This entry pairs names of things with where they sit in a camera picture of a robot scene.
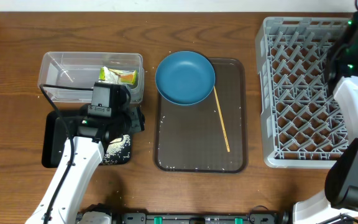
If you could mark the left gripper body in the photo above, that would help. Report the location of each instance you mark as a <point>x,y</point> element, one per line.
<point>130,121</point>

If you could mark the yellow snack wrapper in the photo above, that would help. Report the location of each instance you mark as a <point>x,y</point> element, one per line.
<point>115,76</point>

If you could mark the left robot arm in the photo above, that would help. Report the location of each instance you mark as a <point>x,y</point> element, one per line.
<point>98,134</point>

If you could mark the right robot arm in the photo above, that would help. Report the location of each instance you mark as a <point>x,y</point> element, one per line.
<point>338,202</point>

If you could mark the black waste tray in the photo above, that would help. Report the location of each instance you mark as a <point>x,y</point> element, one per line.
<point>54,141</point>

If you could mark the grey dishwasher rack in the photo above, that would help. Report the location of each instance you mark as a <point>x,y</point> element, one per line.
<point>302,125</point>

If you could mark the spilled white rice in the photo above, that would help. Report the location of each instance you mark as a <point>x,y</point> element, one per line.
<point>118,151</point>

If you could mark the clear plastic bin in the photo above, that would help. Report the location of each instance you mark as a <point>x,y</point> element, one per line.
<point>72,74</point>

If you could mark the dark blue plate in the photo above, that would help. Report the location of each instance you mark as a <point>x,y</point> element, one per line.
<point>185,78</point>

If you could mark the brown serving tray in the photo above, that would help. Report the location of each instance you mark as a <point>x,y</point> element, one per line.
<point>190,138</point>

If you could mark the wooden chopstick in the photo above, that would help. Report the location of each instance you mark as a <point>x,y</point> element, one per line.
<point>221,120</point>

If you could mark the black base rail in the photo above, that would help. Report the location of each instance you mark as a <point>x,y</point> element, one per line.
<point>258,217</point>

